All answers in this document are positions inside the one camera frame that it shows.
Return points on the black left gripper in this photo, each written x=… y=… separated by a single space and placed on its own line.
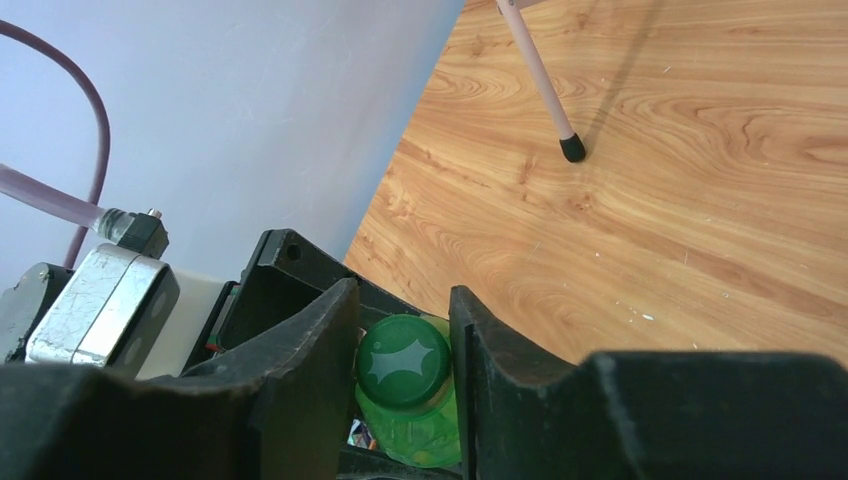
x=296 y=312

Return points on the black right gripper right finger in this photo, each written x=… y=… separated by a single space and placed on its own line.
x=525 y=413

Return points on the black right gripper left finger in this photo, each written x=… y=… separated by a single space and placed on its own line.
x=275 y=407

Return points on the green plastic bottle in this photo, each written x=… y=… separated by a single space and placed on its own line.
x=405 y=390

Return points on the pink music stand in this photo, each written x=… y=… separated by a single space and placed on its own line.
x=570 y=142

